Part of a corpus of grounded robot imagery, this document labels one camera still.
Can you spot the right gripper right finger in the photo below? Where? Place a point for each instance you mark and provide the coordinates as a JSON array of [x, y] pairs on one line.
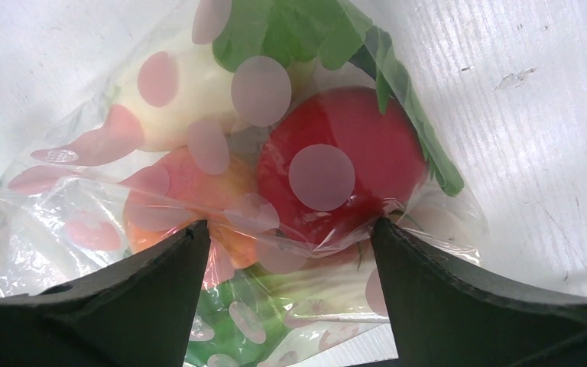
[[446, 311]]

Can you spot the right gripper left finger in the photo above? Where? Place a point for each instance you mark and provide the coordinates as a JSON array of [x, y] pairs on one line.
[[136, 312]]

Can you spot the fake peach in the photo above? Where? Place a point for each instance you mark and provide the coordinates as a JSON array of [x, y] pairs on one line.
[[192, 195]]

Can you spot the fake white radish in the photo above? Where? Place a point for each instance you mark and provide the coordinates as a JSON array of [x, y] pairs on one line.
[[175, 83]]

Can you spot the clear zip top bag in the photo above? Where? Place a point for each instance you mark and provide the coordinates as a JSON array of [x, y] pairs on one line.
[[62, 201]]

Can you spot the fake bok choy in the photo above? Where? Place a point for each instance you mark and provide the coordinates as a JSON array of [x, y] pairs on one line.
[[334, 33]]

